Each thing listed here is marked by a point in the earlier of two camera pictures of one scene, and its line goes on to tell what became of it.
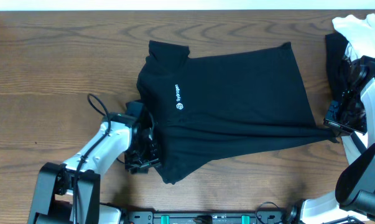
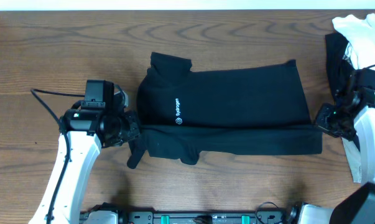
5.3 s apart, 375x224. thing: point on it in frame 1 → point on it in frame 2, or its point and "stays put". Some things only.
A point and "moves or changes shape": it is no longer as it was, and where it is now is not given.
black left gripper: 148,152 → 132,125
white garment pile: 365,37 stays put
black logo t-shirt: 207,107 moves or changes shape
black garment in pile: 335,45 stays put
